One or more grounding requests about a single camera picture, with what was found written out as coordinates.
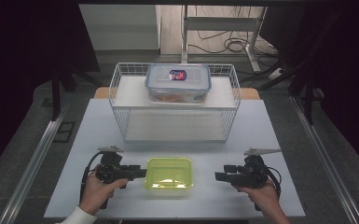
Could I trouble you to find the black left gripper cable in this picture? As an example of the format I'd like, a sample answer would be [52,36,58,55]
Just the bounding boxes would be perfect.
[79,151,105,207]

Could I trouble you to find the wooden table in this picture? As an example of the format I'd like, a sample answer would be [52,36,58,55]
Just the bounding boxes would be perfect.
[93,86,261,101]

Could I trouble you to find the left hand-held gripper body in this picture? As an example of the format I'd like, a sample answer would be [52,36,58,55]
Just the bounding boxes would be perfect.
[94,146,131,185]

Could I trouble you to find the person's left hand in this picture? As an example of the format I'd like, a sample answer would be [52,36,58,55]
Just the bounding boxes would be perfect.
[79,174,129,216]

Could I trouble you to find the clear container with blue-rimmed lid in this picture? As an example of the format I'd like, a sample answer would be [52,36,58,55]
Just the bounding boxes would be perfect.
[145,63,213,105]

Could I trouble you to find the white metal desk frame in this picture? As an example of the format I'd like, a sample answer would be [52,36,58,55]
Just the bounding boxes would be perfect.
[181,4,269,73]

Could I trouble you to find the clear container with green lid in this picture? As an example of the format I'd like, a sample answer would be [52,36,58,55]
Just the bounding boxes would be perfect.
[145,157,195,198]

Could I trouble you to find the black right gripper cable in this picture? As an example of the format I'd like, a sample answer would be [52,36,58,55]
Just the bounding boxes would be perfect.
[264,165,283,200]

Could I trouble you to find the aluminium rail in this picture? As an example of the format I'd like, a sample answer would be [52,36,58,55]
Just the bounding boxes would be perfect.
[288,94,359,224]
[0,102,70,224]

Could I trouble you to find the white cabinet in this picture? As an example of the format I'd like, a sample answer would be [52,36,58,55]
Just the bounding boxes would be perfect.
[78,3,163,52]

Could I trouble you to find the white wire basket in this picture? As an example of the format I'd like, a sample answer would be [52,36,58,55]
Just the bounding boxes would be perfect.
[108,62,242,145]

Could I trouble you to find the black floor cables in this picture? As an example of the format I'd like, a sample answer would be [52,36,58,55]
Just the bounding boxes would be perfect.
[187,29,282,64]

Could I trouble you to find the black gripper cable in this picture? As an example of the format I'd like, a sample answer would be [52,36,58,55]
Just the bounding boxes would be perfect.
[79,151,105,207]
[264,165,283,200]

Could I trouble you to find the black metal stand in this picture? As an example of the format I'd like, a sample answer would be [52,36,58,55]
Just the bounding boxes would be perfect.
[50,70,104,123]
[242,58,324,126]

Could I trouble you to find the person's right hand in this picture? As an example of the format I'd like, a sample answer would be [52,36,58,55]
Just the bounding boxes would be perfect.
[234,181,281,215]

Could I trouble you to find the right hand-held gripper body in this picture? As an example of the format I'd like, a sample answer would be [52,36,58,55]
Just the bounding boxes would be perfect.
[229,147,283,189]

